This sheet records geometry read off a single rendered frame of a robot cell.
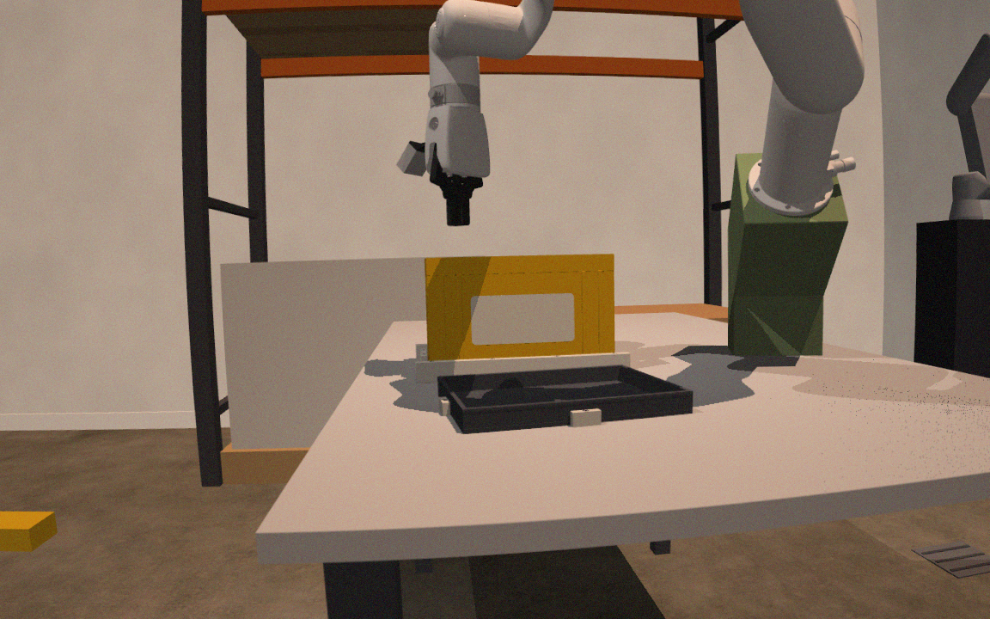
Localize yellow divided crate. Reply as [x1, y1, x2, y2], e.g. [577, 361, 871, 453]
[425, 254, 614, 361]

